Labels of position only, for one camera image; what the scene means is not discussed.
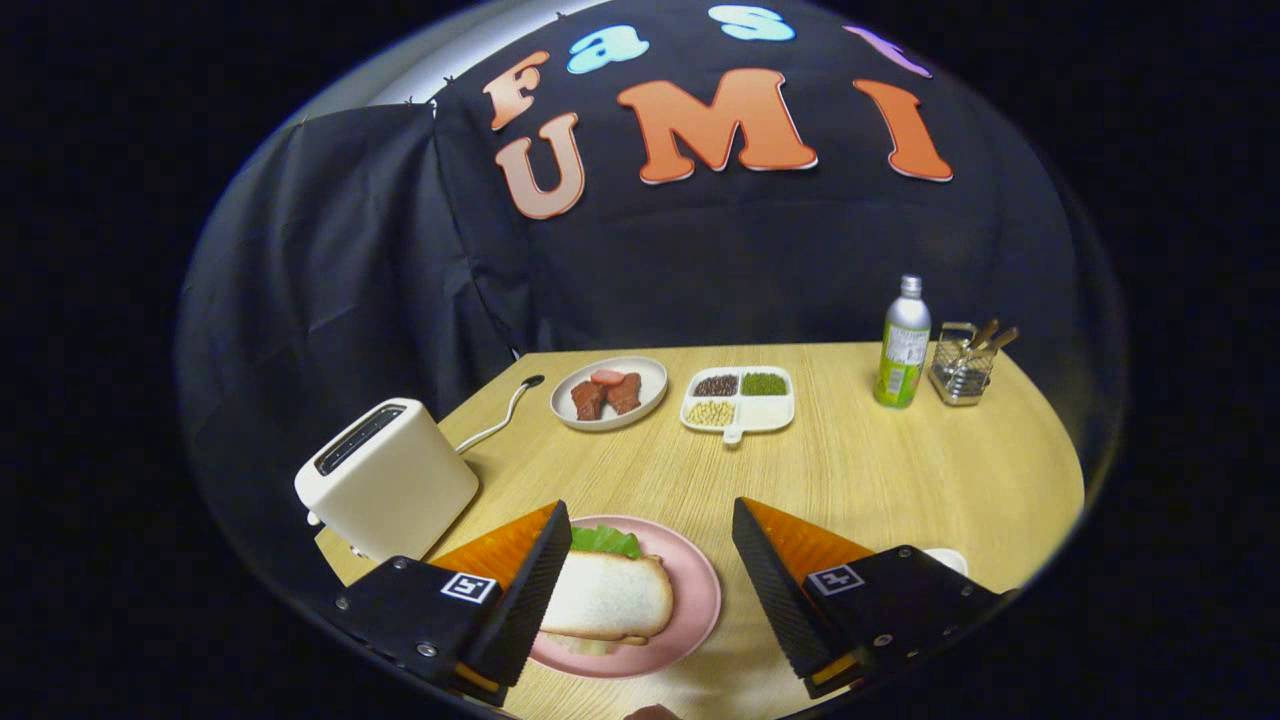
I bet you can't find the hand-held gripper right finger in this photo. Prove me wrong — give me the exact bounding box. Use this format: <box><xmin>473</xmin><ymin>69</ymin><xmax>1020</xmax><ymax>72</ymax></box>
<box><xmin>732</xmin><ymin>497</ymin><xmax>1011</xmax><ymax>701</ymax></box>

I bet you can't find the white toaster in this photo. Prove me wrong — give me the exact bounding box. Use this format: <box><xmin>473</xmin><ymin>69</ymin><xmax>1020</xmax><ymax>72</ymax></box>
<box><xmin>294</xmin><ymin>398</ymin><xmax>480</xmax><ymax>563</ymax></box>

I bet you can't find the metal wire utensil holder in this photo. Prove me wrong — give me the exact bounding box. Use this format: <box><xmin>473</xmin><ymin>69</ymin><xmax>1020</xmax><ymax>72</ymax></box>
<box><xmin>928</xmin><ymin>322</ymin><xmax>997</xmax><ymax>407</ymax></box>

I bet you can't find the green drink bottle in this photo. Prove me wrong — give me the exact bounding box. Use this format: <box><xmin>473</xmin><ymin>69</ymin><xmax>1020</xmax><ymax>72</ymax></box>
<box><xmin>874</xmin><ymin>275</ymin><xmax>933</xmax><ymax>410</ymax></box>

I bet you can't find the pink round plate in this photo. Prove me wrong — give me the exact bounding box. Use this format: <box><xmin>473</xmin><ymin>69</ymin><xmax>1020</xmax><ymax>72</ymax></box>
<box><xmin>528</xmin><ymin>515</ymin><xmax>723</xmax><ymax>679</ymax></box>

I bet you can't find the green lettuce leaf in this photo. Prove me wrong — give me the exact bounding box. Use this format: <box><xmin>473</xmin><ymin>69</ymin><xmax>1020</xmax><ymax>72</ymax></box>
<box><xmin>570</xmin><ymin>525</ymin><xmax>644</xmax><ymax>561</ymax></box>

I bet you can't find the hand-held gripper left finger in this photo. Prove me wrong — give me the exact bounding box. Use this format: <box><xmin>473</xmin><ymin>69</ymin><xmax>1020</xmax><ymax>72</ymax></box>
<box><xmin>320</xmin><ymin>500</ymin><xmax>573</xmax><ymax>708</ymax></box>

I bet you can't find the black backdrop cloth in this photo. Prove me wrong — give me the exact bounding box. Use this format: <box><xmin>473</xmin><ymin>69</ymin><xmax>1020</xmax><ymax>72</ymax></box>
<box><xmin>175</xmin><ymin>0</ymin><xmax>1126</xmax><ymax>601</ymax></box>

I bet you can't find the white toaster cable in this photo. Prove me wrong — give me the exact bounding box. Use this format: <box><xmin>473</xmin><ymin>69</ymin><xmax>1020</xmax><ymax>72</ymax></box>
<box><xmin>455</xmin><ymin>380</ymin><xmax>536</xmax><ymax>456</ymax></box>

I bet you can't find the toasted bread slice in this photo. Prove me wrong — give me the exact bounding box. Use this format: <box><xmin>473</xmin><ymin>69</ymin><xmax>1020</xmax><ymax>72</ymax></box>
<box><xmin>540</xmin><ymin>550</ymin><xmax>676</xmax><ymax>644</ymax></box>

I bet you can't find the white round plate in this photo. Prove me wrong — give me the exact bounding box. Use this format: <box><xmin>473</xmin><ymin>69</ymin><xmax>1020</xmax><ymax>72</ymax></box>
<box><xmin>550</xmin><ymin>356</ymin><xmax>669</xmax><ymax>432</ymax></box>

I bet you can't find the white divided dish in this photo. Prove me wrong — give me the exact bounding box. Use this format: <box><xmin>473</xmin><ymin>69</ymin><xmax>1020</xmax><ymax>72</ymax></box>
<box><xmin>680</xmin><ymin>365</ymin><xmax>797</xmax><ymax>445</ymax></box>

